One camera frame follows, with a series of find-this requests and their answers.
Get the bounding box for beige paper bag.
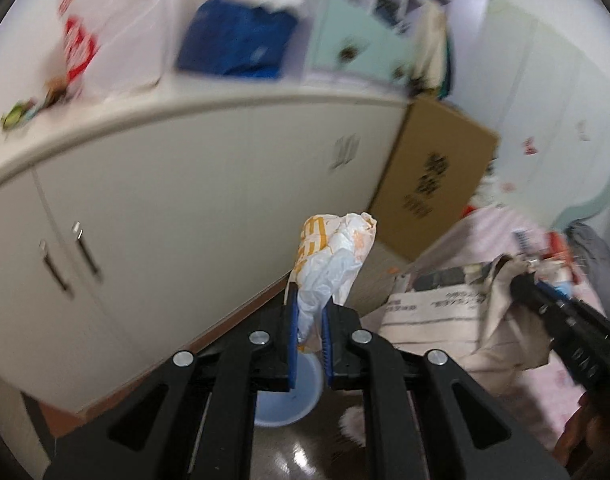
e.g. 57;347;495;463
378;255;550;394

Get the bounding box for white orange food wrapper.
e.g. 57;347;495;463
288;212;376;352

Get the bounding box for light blue trash bin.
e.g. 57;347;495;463
255;352;324;428

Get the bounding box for grey folded blanket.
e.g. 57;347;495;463
565;221;610;320

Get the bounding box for red snack package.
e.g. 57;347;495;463
544;231;574;271

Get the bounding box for white low cabinet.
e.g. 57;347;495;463
0;81;407;413

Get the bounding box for brown cardboard box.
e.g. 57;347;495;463
370;96;499;261

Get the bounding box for pastel wardrobe doors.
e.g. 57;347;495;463
452;0;610;226

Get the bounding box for hanging jackets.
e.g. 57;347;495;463
409;0;456;100

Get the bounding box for blue shopping bag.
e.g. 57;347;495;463
176;0;298;79

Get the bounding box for teal drawer unit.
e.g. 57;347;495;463
304;0;413;87

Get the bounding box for white red plastic bag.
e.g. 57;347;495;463
56;0;171;100

